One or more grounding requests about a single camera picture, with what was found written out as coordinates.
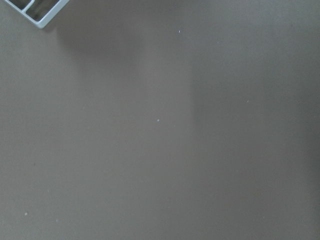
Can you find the white cup rack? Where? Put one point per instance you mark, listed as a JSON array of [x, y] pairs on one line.
[[38, 12]]

